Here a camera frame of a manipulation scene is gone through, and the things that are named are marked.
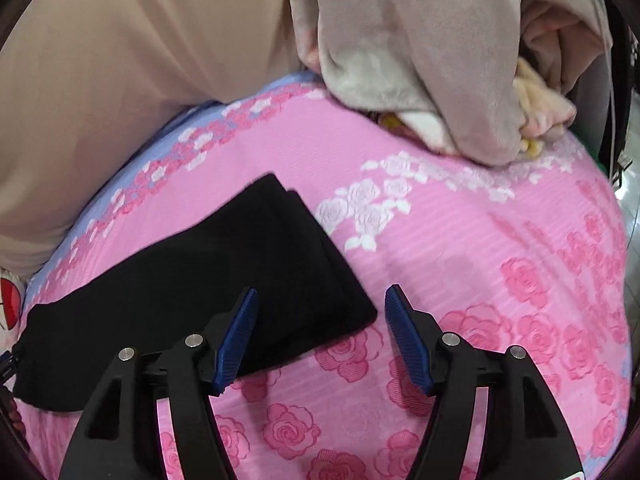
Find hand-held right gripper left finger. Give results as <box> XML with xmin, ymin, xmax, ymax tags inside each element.
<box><xmin>60</xmin><ymin>287</ymin><xmax>261</xmax><ymax>480</ymax></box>

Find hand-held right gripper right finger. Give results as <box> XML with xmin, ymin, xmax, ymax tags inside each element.
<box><xmin>384</xmin><ymin>284</ymin><xmax>583</xmax><ymax>480</ymax></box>

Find black pants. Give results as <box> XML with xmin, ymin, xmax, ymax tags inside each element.
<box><xmin>12</xmin><ymin>172</ymin><xmax>378</xmax><ymax>413</ymax></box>

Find pink floral bedsheet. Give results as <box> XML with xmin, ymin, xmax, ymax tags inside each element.
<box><xmin>0</xmin><ymin>70</ymin><xmax>633</xmax><ymax>480</ymax></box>

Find cartoon face pillow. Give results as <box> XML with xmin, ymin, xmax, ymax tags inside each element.
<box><xmin>0</xmin><ymin>267</ymin><xmax>26</xmax><ymax>333</ymax></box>

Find peach fleece blanket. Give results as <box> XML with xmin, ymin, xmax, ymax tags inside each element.
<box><xmin>515</xmin><ymin>57</ymin><xmax>578</xmax><ymax>153</ymax></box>

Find beige padded headboard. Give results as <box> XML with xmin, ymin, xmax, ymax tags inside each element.
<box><xmin>0</xmin><ymin>0</ymin><xmax>326</xmax><ymax>281</ymax></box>

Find grey-beige fleece blanket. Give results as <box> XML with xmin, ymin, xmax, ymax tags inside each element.
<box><xmin>285</xmin><ymin>0</ymin><xmax>613</xmax><ymax>166</ymax></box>

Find dark metal frame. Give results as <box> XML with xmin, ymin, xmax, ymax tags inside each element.
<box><xmin>597</xmin><ymin>0</ymin><xmax>640</xmax><ymax>181</ymax></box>

